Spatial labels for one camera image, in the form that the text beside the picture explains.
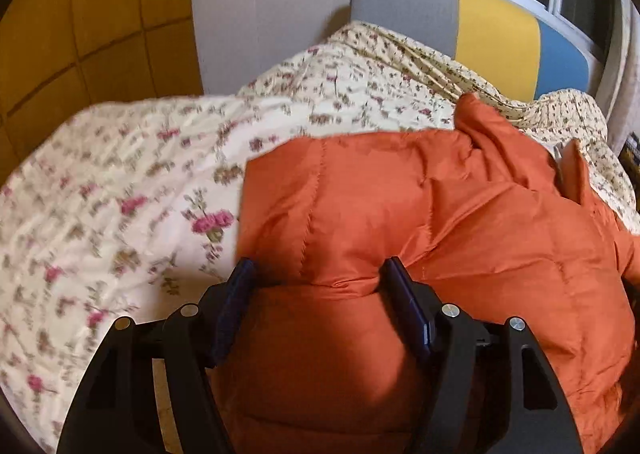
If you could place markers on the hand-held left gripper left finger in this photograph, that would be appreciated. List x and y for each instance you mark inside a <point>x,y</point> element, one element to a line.
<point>234,301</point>

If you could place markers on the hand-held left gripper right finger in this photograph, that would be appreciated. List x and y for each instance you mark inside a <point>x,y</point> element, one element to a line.
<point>407,304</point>

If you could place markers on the orange puffer jacket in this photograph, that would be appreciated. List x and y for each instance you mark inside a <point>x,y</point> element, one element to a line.
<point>450,214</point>

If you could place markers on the floral quilt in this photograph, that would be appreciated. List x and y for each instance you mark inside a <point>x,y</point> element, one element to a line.
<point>125,194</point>

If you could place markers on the grey yellow blue headboard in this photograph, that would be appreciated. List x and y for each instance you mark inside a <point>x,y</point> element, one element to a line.
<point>495,39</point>

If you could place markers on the wooden wardrobe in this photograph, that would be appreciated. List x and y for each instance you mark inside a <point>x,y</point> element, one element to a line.
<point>85,19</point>

